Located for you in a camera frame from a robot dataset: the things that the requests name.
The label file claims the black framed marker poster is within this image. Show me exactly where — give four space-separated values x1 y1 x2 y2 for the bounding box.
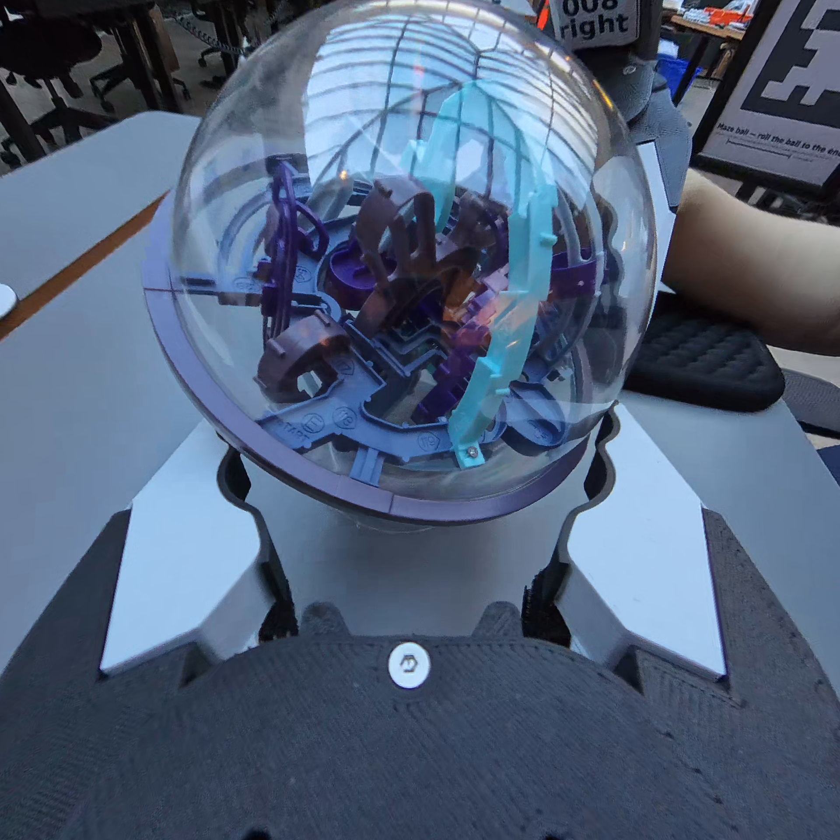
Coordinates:
692 0 840 196

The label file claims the black mesh wrist rest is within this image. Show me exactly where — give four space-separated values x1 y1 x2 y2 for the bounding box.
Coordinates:
623 292 786 414

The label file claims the black office chair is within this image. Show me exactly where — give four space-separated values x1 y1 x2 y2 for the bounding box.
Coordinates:
0 16 119 165

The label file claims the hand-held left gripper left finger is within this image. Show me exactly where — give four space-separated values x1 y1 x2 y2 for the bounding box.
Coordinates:
97 420 294 678

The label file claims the clear maze ball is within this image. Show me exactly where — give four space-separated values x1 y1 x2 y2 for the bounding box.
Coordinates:
141 0 658 527

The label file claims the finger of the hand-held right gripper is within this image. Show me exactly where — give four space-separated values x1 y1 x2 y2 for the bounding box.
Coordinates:
631 139 678 221

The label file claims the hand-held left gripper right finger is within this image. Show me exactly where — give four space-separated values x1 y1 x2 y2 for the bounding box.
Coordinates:
521 402 731 681

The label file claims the person's right forearm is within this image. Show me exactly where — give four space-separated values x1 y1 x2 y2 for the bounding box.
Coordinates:
663 167 840 358

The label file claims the blue plastic bin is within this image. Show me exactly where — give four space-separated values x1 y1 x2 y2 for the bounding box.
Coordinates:
656 54 703 89

